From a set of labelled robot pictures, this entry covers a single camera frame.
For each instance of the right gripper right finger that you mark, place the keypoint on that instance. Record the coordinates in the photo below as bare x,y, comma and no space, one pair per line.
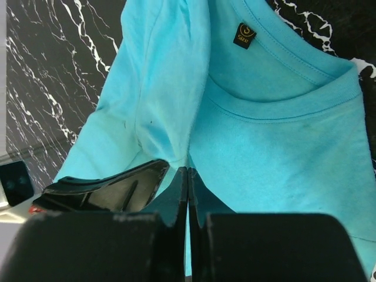
230,246

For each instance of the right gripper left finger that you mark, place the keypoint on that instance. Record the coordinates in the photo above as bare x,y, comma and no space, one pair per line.
146,245

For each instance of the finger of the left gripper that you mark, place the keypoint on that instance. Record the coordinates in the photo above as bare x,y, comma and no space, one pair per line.
129,191

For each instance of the cyan t shirt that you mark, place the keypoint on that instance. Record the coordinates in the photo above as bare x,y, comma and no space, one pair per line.
270,123

